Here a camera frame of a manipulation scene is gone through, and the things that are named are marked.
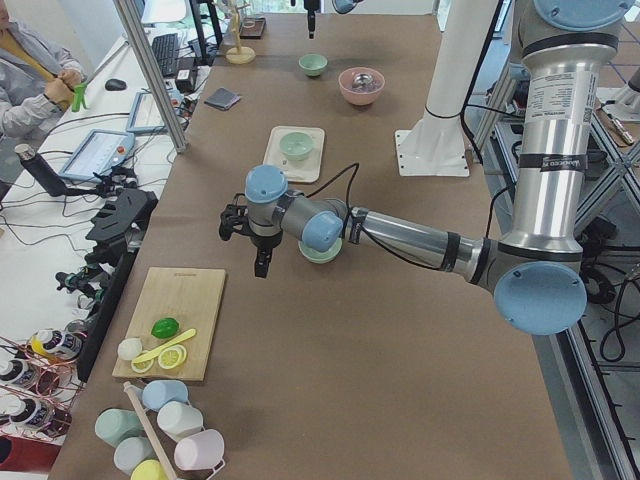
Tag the green bowl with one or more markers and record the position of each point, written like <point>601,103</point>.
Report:
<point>296,146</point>
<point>318,257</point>
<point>313,65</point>

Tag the aluminium frame post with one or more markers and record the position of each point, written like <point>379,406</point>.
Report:
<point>127,13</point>

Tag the green lime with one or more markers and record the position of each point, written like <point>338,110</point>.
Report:
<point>165,328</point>

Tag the green cup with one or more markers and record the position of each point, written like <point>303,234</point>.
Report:
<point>115,425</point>

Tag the grey cup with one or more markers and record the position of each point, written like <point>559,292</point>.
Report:
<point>131,452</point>

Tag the seated person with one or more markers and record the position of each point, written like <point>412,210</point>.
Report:
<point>38,81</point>

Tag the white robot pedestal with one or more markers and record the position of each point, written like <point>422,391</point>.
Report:
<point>435,145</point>

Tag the white cup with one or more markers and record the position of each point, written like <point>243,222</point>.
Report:
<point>179,420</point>

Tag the lemon slice bottom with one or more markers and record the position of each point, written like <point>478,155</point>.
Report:
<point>141,367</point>

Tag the pink cup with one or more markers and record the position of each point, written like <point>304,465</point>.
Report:
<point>200,450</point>

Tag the teach pendant near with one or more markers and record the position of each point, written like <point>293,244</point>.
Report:
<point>98,153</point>

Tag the cream rabbit tray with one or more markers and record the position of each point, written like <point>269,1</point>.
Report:
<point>298,168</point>

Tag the yellow cup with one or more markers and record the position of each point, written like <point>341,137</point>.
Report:
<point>150,469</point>

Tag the wooden mug tree stand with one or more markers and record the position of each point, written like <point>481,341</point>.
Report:
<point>238,54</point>

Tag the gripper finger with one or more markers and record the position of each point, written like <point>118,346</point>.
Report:
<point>311,9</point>

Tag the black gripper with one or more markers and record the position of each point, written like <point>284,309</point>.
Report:
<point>263,242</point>

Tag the yellow plastic knife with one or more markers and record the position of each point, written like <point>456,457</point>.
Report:
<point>152,354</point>

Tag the teach pendant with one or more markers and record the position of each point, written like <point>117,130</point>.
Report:
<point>144,117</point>
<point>98,153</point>

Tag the wooden rack handle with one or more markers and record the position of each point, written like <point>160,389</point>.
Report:
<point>131,392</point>

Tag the white garlic toy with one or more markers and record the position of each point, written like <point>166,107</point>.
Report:
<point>129,348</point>

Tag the black keyboard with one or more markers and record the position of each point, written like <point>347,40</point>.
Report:
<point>165,50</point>

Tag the grey folded cloth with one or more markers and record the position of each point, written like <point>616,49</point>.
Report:
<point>223,99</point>

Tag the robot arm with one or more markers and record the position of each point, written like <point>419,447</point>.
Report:
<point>532,271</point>
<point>339,6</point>

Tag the teach pendant far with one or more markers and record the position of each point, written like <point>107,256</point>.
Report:
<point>144,117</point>

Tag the lemon slice top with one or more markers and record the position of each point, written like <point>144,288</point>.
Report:
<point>172,357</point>

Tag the black tray at edge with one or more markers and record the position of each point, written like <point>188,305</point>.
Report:
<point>252,28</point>

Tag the metal ice scoop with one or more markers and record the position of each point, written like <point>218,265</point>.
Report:
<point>363,82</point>

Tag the lemon slice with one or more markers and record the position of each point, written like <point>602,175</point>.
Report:
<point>172,357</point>
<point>141,367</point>

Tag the black computer mouse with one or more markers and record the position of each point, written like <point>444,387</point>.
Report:
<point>115,84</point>

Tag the black water bottle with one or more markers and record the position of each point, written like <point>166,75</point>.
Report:
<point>40,170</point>

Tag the pink bowl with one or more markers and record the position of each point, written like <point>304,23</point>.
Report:
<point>358,98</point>

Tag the light blue cup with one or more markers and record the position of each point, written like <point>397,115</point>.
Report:
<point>158,393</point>

